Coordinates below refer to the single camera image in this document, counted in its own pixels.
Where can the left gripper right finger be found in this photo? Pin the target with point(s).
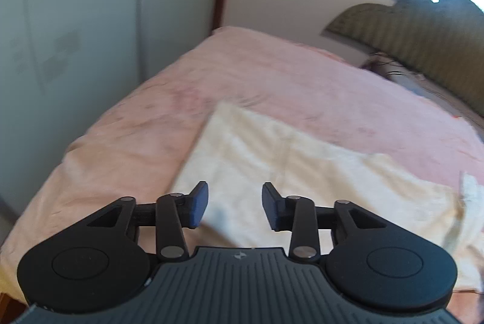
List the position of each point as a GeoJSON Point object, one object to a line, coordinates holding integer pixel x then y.
{"type": "Point", "coordinates": [295, 214]}

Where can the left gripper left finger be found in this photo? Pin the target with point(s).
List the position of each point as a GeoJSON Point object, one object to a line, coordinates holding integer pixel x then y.
{"type": "Point", "coordinates": [173, 213]}

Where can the cream white pants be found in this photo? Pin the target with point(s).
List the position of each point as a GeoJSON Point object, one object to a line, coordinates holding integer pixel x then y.
{"type": "Point", "coordinates": [239, 150]}

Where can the pink bed blanket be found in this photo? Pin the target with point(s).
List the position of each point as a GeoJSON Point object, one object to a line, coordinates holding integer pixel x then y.
{"type": "Point", "coordinates": [313, 92]}

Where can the grey striped mattress sheet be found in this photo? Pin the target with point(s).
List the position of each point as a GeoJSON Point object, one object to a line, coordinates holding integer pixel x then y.
{"type": "Point", "coordinates": [417, 83]}

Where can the white wardrobe door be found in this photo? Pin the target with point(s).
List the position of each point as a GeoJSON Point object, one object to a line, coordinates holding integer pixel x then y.
{"type": "Point", "coordinates": [76, 126]}

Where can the olive green upholstered headboard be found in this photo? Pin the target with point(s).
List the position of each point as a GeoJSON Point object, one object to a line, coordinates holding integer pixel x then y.
{"type": "Point", "coordinates": [443, 40]}

